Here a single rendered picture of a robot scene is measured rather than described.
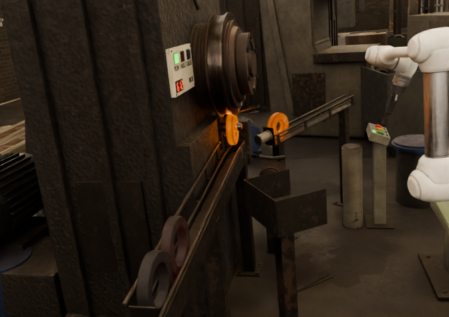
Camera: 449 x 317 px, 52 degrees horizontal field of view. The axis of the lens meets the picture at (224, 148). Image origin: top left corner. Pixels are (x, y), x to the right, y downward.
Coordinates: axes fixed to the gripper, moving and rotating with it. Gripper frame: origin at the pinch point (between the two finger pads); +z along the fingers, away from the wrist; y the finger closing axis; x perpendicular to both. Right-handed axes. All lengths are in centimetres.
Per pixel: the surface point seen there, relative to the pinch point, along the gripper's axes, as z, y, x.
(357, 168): 32.9, 1.9, -5.3
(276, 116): 13, 20, -59
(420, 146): 15.8, -28.6, 31.1
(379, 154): 21.7, -2.5, 4.6
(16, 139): 184, -180, -348
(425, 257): 57, 38, 38
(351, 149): 22.9, 2.1, -12.1
